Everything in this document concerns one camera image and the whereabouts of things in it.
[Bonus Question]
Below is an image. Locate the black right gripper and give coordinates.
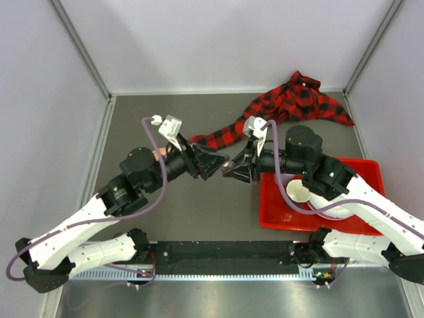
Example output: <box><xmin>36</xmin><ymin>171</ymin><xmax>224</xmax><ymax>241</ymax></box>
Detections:
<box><xmin>223</xmin><ymin>136</ymin><xmax>308</xmax><ymax>184</ymax></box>

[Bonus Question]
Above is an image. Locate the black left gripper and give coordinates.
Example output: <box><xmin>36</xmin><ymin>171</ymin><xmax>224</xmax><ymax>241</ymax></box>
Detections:
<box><xmin>144</xmin><ymin>134</ymin><xmax>230</xmax><ymax>195</ymax></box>

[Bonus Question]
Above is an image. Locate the glitter nail polish bottle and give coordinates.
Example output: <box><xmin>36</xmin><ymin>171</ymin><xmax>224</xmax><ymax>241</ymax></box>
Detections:
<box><xmin>221</xmin><ymin>161</ymin><xmax>234</xmax><ymax>173</ymax></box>

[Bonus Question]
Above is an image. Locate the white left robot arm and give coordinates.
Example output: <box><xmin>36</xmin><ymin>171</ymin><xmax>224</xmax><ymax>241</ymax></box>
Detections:
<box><xmin>15</xmin><ymin>142</ymin><xmax>229</xmax><ymax>293</ymax></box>

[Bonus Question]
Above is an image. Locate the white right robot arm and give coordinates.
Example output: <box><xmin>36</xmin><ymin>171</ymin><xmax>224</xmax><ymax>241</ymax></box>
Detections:
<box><xmin>223</xmin><ymin>121</ymin><xmax>423</xmax><ymax>284</ymax></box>

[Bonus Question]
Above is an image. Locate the mannequin hand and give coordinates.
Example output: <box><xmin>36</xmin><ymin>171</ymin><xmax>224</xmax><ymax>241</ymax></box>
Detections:
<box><xmin>152</xmin><ymin>147</ymin><xmax>171</xmax><ymax>161</ymax></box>

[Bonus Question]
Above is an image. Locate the red plastic tray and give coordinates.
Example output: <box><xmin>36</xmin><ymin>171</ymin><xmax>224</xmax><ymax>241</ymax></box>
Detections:
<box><xmin>259</xmin><ymin>158</ymin><xmax>385</xmax><ymax>236</ymax></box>

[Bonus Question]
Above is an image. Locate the white paper cup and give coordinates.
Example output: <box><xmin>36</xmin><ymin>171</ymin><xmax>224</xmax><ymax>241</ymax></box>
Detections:
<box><xmin>286</xmin><ymin>180</ymin><xmax>311</xmax><ymax>203</ymax></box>

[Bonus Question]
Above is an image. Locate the white plate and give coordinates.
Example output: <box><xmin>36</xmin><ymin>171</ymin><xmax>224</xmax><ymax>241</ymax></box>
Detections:
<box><xmin>307</xmin><ymin>193</ymin><xmax>354</xmax><ymax>221</ymax></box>

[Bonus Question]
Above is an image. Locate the red black plaid shirt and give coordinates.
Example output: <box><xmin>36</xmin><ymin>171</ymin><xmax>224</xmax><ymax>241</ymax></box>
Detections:
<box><xmin>189</xmin><ymin>71</ymin><xmax>354</xmax><ymax>150</ymax></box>

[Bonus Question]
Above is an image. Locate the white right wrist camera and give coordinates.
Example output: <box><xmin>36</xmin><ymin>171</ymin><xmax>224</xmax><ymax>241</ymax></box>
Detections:
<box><xmin>242</xmin><ymin>116</ymin><xmax>268</xmax><ymax>156</ymax></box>

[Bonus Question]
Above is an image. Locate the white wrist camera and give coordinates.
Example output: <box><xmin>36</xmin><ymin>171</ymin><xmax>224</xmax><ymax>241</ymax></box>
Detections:
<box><xmin>242</xmin><ymin>116</ymin><xmax>268</xmax><ymax>156</ymax></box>
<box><xmin>150</xmin><ymin>115</ymin><xmax>182</xmax><ymax>151</ymax></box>

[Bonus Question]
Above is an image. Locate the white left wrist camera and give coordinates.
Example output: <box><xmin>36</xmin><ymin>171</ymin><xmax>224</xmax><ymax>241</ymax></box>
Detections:
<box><xmin>150</xmin><ymin>115</ymin><xmax>182</xmax><ymax>151</ymax></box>

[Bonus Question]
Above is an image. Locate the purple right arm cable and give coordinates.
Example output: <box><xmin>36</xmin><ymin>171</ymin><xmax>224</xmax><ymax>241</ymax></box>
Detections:
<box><xmin>261</xmin><ymin>119</ymin><xmax>424</xmax><ymax>239</ymax></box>

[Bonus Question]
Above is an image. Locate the white slotted cable duct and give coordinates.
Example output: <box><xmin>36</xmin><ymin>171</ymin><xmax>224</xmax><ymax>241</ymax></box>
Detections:
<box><xmin>72</xmin><ymin>267</ymin><xmax>334</xmax><ymax>282</ymax></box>

